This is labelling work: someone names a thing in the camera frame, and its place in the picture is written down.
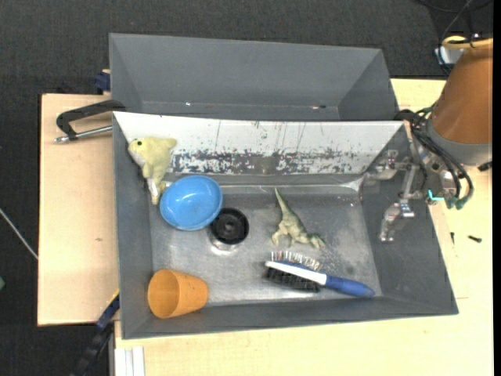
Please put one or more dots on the grey metal bin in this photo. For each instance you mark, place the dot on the grey metal bin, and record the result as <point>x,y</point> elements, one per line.
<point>254,73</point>

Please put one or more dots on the small black screw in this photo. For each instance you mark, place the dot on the small black screw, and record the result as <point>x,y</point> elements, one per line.
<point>475,239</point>

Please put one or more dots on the blue and white brush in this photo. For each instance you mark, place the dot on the blue and white brush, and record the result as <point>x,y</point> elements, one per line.
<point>301,272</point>

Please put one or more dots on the blue bowl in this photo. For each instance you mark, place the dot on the blue bowl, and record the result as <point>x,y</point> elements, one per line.
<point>189,204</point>

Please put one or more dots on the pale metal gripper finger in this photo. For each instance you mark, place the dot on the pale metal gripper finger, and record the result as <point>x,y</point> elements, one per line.
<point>387,168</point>
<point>391,221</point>

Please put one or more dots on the pale wood board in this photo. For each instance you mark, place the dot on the pale wood board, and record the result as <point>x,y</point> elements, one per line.
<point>76,210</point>

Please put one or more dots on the yellow-green plush toy animal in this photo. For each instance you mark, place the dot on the yellow-green plush toy animal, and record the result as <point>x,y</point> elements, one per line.
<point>154,157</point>

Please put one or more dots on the orange cup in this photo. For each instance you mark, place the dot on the orange cup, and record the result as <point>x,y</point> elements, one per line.
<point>176,294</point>

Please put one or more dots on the green toy dinosaur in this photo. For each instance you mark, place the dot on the green toy dinosaur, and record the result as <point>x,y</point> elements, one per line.
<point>291,225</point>

